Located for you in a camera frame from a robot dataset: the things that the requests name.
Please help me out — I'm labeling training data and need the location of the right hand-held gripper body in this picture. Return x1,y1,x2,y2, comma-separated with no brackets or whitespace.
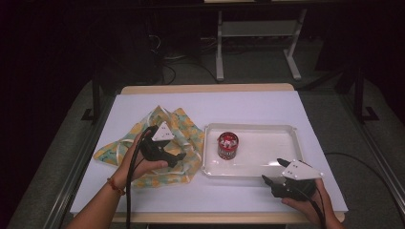
272,159,325,202

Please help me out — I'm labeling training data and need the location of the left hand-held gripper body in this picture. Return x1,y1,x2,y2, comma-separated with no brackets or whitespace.
139,121,176,164

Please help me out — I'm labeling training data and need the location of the white plastic tray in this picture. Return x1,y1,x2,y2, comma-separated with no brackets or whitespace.
201,123,304,178

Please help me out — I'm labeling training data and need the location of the yellow green patterned cloth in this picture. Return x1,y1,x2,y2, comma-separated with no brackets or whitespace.
93,105,205,189

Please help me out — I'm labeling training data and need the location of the red can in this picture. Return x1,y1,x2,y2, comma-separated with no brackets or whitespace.
217,132,239,160

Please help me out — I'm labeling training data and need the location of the person's left hand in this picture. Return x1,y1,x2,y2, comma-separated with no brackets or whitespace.
111,132,169,191

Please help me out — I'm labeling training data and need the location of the person's right hand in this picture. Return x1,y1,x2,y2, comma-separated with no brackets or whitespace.
281,177,334,223

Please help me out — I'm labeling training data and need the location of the white table sheet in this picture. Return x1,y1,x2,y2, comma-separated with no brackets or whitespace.
70,90,349,214

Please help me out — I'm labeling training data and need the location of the black metal stand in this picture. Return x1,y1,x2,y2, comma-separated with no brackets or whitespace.
80,71,103,123
352,66,380,123

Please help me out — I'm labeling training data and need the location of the white metal stand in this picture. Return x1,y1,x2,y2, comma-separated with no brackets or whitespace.
215,8,309,82

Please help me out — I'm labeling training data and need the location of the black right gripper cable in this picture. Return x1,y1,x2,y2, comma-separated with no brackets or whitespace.
291,185,328,229

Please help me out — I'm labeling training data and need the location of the red bracelet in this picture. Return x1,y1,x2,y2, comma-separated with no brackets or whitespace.
106,177,127,197

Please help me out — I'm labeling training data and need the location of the black floor cable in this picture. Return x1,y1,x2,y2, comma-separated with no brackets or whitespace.
324,152,405,222

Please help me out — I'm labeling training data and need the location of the grey metal rail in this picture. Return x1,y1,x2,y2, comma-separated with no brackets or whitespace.
42,125,98,229
337,94,405,204

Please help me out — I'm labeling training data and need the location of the bundle of background cables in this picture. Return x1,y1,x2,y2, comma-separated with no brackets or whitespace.
147,32,221,86

